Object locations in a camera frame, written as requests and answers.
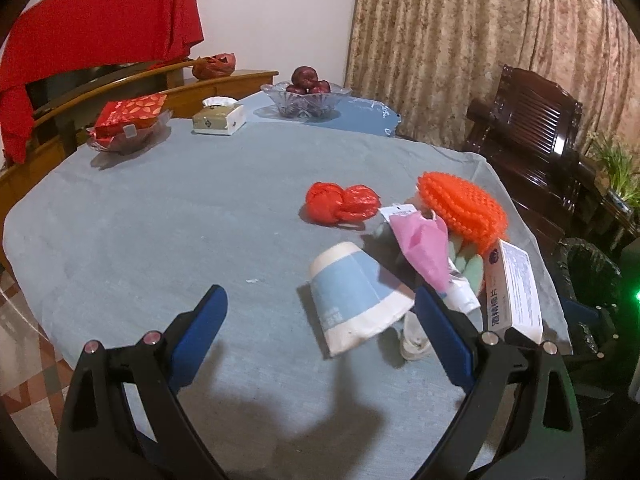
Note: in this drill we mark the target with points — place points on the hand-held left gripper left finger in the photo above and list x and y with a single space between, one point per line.
200 335

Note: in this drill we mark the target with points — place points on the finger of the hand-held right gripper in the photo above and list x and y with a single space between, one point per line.
582 310

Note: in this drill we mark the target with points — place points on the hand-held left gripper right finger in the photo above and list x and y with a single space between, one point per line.
445 345

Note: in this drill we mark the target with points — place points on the white tissue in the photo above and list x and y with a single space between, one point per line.
412 345

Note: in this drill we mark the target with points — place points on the black bag lined bin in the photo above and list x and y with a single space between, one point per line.
585 265

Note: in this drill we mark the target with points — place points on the white squeezed tube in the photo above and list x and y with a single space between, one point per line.
462 297

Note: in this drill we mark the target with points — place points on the white printed carton box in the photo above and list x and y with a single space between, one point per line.
517 290

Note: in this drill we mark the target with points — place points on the pink paper wrapper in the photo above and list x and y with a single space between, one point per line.
422 245

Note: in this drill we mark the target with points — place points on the blue and white paper cup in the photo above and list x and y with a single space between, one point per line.
350 290

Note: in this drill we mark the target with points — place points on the orange mesh scrubber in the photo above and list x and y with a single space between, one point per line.
465 205

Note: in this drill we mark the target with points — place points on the white paper tag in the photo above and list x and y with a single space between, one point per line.
395 211

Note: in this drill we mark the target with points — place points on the red plastic bag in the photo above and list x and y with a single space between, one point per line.
214 66
332 202

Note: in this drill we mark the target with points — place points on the dark wooden side table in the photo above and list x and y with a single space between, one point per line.
612 225

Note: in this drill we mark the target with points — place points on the green potted plant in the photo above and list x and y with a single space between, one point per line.
617 165

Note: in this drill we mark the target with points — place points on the grey-blue table blanket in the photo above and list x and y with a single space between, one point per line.
200 210

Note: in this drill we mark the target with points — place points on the dark wooden armchair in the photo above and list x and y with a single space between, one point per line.
530 125

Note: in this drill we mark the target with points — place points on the small glass dish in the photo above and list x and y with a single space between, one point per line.
125 142

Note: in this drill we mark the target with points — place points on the tissue box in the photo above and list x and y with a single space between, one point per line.
217 119

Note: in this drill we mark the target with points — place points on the light blue tablecloth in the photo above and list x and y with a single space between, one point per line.
357 117

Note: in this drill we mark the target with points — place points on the glass fruit bowl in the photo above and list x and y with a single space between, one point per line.
305 102

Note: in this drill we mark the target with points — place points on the light wooden cabinet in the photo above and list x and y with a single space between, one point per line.
250 80

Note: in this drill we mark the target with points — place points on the dark red apple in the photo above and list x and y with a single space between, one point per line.
321 87
303 75
296 88

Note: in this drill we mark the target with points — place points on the red plastic bag on cabinet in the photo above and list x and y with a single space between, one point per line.
214 66

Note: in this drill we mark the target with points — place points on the beige patterned curtain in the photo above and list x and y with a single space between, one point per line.
450 20

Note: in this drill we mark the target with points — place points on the red hanging cloth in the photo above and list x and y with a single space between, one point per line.
100 20

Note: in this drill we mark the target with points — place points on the light wooden sofa frame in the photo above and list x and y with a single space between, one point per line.
45 152

